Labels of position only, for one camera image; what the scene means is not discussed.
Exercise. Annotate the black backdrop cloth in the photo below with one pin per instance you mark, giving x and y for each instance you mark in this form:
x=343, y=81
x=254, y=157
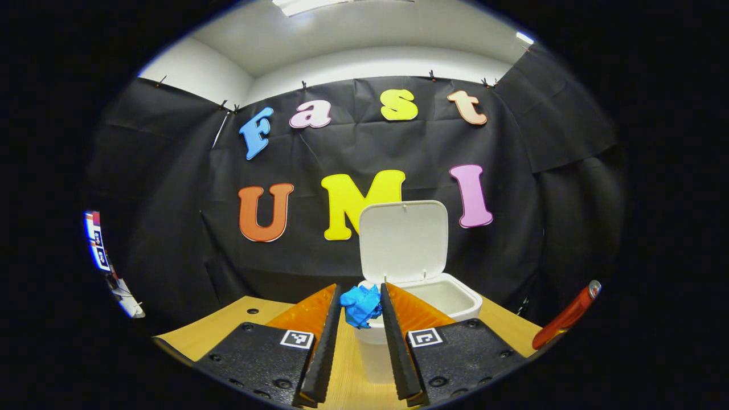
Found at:
x=171, y=199

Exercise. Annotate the white side desk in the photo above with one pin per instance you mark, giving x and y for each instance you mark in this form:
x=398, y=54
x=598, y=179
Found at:
x=128, y=299

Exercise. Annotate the computer monitor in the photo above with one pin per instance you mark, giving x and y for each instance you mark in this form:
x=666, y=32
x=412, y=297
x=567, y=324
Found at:
x=98, y=242

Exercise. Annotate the ceiling light panel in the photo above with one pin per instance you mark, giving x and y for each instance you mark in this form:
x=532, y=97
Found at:
x=307, y=5

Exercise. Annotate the red pop can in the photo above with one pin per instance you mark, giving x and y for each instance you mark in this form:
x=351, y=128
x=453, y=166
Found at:
x=564, y=319

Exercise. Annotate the blue paper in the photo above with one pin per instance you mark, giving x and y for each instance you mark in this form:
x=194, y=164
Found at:
x=360, y=304

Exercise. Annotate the white desktop garbage bin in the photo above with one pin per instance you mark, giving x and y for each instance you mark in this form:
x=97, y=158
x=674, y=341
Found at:
x=404, y=239

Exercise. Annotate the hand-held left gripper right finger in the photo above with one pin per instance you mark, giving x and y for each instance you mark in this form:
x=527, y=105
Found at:
x=396, y=353

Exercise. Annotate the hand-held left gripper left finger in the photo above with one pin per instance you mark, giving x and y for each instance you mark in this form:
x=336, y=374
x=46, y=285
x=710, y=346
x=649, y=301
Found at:
x=324, y=353

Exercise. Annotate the wooden desktop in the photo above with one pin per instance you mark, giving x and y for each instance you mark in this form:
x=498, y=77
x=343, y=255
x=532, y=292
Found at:
x=228, y=327

